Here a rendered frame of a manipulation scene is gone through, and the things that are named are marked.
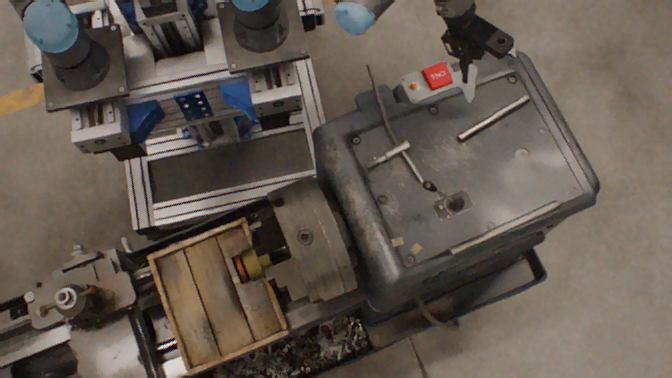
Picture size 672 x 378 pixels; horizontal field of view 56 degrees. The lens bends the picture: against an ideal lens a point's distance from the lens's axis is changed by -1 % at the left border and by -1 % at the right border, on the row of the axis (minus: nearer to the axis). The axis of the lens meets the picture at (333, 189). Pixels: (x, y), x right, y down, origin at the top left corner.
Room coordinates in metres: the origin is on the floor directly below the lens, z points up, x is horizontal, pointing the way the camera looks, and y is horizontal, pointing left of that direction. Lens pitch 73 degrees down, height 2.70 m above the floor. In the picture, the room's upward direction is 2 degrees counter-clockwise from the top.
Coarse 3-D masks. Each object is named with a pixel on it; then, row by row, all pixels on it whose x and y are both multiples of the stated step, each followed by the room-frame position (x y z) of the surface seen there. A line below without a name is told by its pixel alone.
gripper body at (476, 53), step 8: (472, 8) 0.71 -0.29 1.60; (464, 16) 0.69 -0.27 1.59; (448, 24) 0.71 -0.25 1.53; (456, 24) 0.70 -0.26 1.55; (456, 32) 0.70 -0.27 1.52; (448, 40) 0.69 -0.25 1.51; (456, 40) 0.68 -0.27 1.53; (464, 40) 0.67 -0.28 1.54; (456, 48) 0.68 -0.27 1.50; (464, 48) 0.66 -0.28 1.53; (472, 48) 0.66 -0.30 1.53; (480, 48) 0.66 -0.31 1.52; (456, 56) 0.67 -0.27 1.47; (472, 56) 0.65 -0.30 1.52; (480, 56) 0.65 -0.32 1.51
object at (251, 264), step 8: (248, 248) 0.35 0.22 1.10; (232, 256) 0.33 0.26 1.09; (240, 256) 0.33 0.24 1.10; (248, 256) 0.33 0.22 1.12; (256, 256) 0.33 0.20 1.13; (264, 256) 0.33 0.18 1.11; (240, 264) 0.31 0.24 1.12; (248, 264) 0.31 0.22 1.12; (256, 264) 0.31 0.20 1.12; (264, 264) 0.31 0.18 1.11; (272, 264) 0.31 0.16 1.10; (240, 272) 0.29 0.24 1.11; (248, 272) 0.29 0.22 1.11; (256, 272) 0.29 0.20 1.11; (240, 280) 0.27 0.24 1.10; (248, 280) 0.27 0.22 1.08
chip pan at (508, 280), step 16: (512, 272) 0.36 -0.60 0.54; (528, 272) 0.36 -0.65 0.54; (480, 288) 0.31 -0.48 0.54; (496, 288) 0.31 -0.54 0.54; (512, 288) 0.30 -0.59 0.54; (432, 304) 0.26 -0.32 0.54; (448, 304) 0.26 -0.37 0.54; (464, 304) 0.26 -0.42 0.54; (0, 320) 0.26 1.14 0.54; (400, 320) 0.21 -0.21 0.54; (416, 320) 0.21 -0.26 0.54; (384, 336) 0.16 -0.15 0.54; (400, 336) 0.16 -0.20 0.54
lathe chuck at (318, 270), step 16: (272, 192) 0.48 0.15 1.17; (288, 192) 0.47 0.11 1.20; (304, 192) 0.46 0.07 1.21; (288, 208) 0.42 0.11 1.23; (304, 208) 0.42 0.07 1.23; (288, 224) 0.38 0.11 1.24; (304, 224) 0.38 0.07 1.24; (320, 224) 0.37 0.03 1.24; (288, 240) 0.34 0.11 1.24; (320, 240) 0.34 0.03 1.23; (304, 256) 0.30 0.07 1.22; (320, 256) 0.30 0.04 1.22; (304, 272) 0.27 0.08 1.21; (320, 272) 0.27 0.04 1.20; (336, 272) 0.27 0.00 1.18; (320, 288) 0.24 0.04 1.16; (336, 288) 0.24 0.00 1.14
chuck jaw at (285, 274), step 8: (280, 264) 0.31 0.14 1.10; (288, 264) 0.31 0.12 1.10; (264, 272) 0.29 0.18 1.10; (272, 272) 0.29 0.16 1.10; (280, 272) 0.29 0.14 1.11; (288, 272) 0.29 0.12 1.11; (296, 272) 0.29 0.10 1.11; (272, 280) 0.27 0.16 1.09; (280, 280) 0.27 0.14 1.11; (288, 280) 0.27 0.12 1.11; (296, 280) 0.26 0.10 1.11; (280, 288) 0.25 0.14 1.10; (288, 288) 0.25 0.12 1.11; (296, 288) 0.24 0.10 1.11; (304, 288) 0.24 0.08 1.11; (296, 296) 0.22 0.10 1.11; (304, 296) 0.22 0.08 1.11
